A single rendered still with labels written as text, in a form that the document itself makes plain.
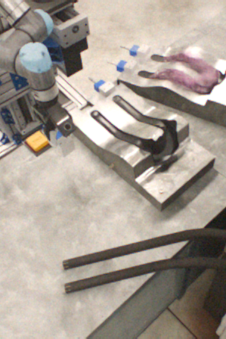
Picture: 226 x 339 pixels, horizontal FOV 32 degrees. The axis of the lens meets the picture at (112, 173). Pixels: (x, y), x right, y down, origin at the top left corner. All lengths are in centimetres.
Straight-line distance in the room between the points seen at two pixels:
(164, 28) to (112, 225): 229
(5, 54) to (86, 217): 56
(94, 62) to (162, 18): 72
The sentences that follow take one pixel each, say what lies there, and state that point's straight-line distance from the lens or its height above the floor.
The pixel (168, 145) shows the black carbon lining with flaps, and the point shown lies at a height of 87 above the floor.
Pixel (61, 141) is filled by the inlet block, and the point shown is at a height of 96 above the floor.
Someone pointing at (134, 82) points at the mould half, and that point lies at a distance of 159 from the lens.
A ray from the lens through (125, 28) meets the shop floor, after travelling 335.
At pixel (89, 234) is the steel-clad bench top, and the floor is 80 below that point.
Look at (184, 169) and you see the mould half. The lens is 131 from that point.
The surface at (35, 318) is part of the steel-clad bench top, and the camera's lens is 121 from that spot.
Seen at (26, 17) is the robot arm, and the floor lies 130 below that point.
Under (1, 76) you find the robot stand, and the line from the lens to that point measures 178.
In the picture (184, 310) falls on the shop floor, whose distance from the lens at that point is 201.
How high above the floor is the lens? 193
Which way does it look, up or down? 55 degrees down
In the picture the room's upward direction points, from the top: 8 degrees counter-clockwise
